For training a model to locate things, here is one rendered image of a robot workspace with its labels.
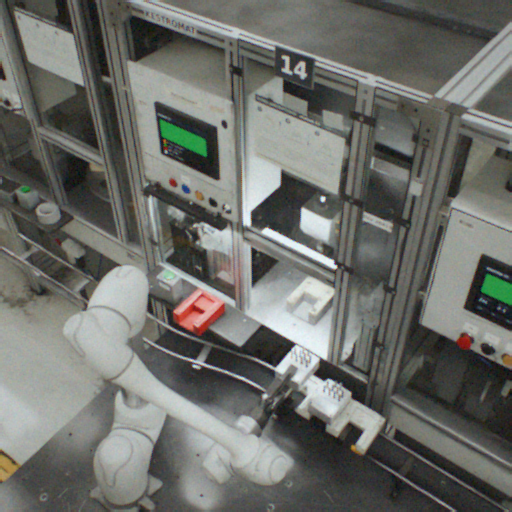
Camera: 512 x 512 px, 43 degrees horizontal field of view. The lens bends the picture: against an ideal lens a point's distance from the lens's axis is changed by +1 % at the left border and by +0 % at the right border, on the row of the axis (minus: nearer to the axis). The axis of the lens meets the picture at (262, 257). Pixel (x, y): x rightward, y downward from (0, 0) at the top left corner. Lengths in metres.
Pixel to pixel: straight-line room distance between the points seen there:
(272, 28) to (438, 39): 0.45
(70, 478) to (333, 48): 1.67
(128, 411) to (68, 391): 1.32
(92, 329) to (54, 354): 1.98
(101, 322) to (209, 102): 0.72
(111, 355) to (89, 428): 0.85
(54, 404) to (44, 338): 0.45
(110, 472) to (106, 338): 0.58
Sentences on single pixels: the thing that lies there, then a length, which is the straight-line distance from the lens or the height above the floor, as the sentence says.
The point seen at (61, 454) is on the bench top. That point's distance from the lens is 2.54.
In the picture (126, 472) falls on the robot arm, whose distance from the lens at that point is 2.19.
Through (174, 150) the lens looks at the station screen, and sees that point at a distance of 2.16.
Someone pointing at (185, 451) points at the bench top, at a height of 0.68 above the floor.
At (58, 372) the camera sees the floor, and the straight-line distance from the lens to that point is 3.62.
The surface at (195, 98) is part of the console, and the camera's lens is 2.01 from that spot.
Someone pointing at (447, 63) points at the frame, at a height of 2.01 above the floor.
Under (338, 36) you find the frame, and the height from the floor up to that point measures 2.01.
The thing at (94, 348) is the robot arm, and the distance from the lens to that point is 1.73.
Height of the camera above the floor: 2.82
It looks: 45 degrees down
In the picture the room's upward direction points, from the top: straight up
